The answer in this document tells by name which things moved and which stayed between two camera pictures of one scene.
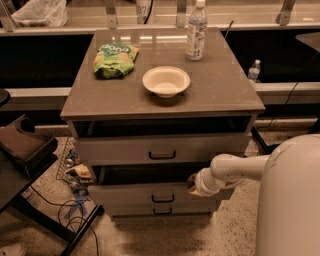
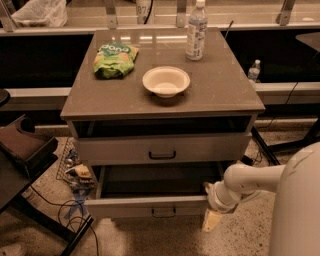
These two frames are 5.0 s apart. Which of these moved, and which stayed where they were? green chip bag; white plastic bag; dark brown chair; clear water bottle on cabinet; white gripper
Moved: white gripper
Stayed: green chip bag; white plastic bag; clear water bottle on cabinet; dark brown chair
